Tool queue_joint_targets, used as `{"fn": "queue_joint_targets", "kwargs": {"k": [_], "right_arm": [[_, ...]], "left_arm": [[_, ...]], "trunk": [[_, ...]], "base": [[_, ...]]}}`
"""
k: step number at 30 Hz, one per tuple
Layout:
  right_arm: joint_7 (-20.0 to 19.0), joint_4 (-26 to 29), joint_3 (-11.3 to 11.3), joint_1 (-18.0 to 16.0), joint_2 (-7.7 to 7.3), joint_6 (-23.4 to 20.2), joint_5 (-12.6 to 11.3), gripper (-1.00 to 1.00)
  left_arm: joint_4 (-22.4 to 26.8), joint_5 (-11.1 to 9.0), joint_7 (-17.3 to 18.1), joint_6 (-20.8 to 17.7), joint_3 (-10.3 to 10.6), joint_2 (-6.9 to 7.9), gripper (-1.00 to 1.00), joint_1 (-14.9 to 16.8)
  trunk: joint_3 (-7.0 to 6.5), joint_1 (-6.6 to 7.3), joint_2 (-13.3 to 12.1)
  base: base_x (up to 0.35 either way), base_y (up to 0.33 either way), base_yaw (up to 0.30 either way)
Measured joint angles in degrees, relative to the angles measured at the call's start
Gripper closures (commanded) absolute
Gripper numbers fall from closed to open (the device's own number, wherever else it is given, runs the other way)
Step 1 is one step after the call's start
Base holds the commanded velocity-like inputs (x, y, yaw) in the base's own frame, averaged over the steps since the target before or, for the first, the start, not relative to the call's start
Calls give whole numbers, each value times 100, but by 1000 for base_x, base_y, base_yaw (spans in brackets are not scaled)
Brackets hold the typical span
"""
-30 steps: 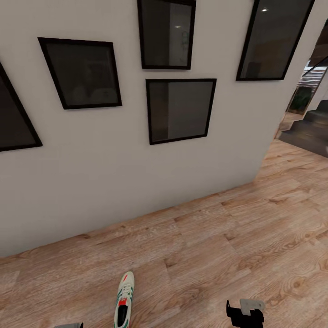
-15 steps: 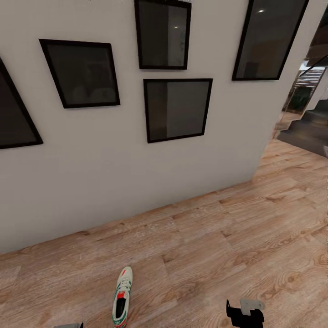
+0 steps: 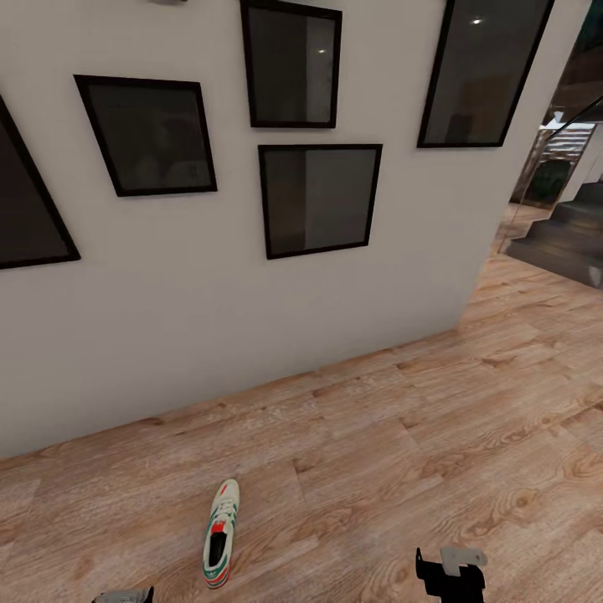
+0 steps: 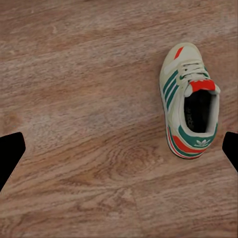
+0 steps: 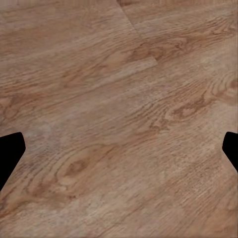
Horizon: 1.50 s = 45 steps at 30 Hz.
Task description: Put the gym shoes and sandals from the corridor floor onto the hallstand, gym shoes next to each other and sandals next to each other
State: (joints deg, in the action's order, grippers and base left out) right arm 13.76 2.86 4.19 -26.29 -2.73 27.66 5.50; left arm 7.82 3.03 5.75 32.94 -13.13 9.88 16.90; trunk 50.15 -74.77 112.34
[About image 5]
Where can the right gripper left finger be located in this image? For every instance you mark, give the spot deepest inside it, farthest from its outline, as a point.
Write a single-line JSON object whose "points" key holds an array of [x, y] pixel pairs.
{"points": [[12, 148]]}

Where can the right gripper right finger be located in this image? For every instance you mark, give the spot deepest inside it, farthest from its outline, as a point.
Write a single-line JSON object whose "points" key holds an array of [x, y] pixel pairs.
{"points": [[230, 148]]}

